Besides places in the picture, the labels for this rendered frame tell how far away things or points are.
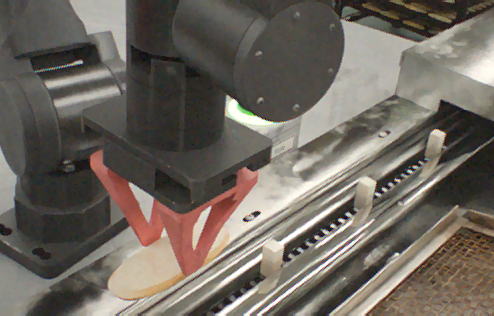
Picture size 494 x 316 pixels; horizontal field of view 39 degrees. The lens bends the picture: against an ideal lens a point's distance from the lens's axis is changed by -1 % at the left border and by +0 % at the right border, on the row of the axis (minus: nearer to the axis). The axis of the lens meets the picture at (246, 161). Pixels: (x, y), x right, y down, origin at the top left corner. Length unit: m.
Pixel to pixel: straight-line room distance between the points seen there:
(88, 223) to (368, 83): 0.50
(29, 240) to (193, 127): 0.28
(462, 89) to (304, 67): 0.52
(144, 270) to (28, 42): 0.21
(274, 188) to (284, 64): 0.36
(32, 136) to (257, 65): 0.27
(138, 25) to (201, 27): 0.06
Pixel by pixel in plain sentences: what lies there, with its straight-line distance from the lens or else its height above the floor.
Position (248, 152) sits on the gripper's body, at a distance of 0.39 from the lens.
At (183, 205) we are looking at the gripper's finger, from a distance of 0.38.
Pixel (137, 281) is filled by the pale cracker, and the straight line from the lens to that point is 0.45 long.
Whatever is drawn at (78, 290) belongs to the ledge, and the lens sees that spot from 0.54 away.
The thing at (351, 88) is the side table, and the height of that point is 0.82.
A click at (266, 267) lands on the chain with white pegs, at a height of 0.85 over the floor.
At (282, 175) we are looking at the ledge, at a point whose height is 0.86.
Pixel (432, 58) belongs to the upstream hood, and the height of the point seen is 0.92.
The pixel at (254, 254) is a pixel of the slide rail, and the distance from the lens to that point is 0.60.
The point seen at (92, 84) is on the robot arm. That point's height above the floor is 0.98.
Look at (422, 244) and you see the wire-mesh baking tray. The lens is 0.57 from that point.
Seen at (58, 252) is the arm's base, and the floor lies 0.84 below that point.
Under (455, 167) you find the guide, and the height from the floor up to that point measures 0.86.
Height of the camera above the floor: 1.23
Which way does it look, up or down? 33 degrees down
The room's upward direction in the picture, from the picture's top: 6 degrees clockwise
